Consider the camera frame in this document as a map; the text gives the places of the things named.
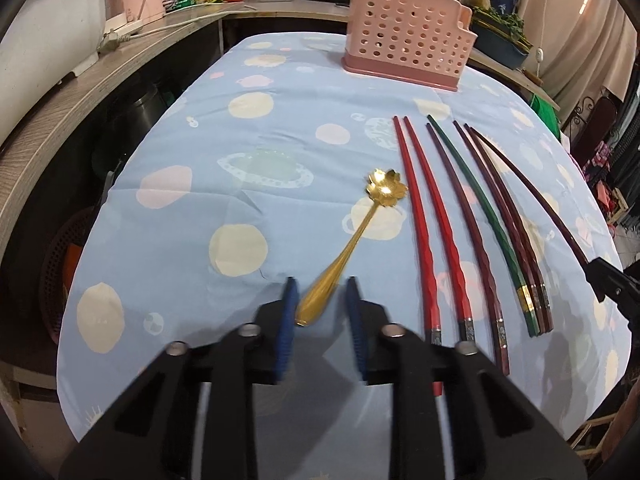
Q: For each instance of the green leafy vegetables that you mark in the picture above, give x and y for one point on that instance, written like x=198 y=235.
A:
x=500 y=22

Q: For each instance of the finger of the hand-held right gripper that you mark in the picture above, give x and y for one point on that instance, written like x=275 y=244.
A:
x=612 y=280

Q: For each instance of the dark steel pot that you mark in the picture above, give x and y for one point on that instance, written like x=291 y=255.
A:
x=140 y=107

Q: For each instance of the gold flower spoon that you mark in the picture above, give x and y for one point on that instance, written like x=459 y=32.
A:
x=385 y=187

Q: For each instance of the beige curtain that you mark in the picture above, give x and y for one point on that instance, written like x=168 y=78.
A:
x=575 y=20

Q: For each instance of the blue plastic basin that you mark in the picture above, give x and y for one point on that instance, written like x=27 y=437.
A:
x=500 y=52

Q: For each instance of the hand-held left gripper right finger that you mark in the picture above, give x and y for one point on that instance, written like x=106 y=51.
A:
x=357 y=330

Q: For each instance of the green plastic bag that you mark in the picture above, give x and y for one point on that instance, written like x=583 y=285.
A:
x=545 y=110

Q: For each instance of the red chopstick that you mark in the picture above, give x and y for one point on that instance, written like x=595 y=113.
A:
x=457 y=300
x=428 y=300

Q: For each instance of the blue printed tablecloth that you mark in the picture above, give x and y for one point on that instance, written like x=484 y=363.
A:
x=280 y=160

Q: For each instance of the purple chopstick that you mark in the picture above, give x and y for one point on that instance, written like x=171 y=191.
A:
x=487 y=290

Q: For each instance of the dark brown chopstick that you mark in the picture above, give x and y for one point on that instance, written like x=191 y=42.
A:
x=560 y=218

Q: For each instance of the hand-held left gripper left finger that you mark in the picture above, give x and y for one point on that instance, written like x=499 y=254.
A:
x=286 y=325

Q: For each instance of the maroon chopstick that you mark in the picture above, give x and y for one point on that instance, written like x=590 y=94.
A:
x=539 y=316
x=548 y=313

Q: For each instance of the pink perforated utensil basket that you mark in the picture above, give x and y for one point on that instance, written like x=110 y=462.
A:
x=395 y=72

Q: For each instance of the dark red perforated basket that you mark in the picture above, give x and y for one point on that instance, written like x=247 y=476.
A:
x=55 y=270

